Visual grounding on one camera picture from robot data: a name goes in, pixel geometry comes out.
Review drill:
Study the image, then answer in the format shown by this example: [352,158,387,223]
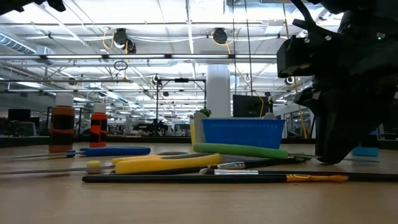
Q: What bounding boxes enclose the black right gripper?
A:
[294,29,398,166]

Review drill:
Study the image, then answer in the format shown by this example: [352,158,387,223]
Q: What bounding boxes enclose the blue paint bottle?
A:
[352,146,381,158]

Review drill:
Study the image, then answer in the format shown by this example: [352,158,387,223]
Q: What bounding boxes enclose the green handled scissors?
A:
[192,142,321,161]

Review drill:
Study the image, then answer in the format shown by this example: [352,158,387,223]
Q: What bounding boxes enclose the black paintbrush orange bristles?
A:
[81,173,349,184]

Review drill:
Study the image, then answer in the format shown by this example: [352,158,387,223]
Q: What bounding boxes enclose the yellow handled scissors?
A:
[0,151,222,175]

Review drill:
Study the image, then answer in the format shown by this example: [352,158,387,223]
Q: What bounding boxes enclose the blue handled scissors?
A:
[7,146,152,160]

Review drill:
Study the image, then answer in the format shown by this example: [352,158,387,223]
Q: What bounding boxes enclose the red-orange paint bottle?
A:
[89,103,108,148]

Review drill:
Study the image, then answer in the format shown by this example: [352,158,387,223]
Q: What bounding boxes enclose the brown paint bottle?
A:
[49,93,76,153]

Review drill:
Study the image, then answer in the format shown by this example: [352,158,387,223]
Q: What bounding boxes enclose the black background monitor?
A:
[232,94,270,118]

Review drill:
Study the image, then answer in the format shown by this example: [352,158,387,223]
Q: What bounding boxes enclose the blue slotted plastic basket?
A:
[201,118,286,150]

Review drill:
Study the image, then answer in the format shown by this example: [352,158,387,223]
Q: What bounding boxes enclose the white building column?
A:
[206,64,231,119]

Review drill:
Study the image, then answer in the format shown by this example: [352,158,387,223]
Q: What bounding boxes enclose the small green background plant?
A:
[195,108,213,118]

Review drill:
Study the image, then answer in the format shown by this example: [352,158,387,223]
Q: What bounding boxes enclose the yellow plastic bin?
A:
[189,119,197,146]

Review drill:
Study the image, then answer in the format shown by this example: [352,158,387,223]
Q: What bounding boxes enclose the yellow power cable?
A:
[280,0,309,140]

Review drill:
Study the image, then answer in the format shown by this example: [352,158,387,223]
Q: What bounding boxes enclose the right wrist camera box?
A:
[276,33,315,78]

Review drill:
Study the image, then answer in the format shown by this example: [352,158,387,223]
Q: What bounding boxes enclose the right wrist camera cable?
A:
[289,0,317,30]

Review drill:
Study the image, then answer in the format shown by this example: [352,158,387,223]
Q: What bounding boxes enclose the black hanging cable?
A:
[231,0,237,96]

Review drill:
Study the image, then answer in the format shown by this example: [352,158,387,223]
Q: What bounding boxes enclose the black background frame stand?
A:
[156,77,208,138]

